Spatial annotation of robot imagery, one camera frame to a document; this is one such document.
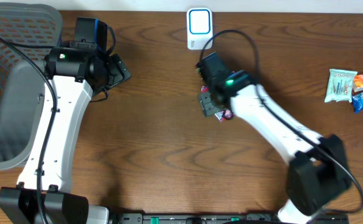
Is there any red purple pad package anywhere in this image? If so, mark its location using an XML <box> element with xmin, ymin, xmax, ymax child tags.
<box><xmin>200</xmin><ymin>86</ymin><xmax>235</xmax><ymax>123</ymax></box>

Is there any green wipes packet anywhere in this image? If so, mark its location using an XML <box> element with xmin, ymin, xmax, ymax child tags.
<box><xmin>324</xmin><ymin>68</ymin><xmax>357</xmax><ymax>103</ymax></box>

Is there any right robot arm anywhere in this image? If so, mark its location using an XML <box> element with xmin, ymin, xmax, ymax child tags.
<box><xmin>197</xmin><ymin>53</ymin><xmax>352</xmax><ymax>223</ymax></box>

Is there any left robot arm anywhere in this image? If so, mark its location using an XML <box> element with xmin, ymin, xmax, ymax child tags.
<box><xmin>0</xmin><ymin>47</ymin><xmax>131</xmax><ymax>223</ymax></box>

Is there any grey plastic mesh basket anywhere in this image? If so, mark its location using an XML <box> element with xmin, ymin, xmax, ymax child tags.
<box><xmin>0</xmin><ymin>2</ymin><xmax>63</xmax><ymax>170</ymax></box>

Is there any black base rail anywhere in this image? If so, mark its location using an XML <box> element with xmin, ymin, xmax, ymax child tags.
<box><xmin>116</xmin><ymin>212</ymin><xmax>350</xmax><ymax>224</ymax></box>

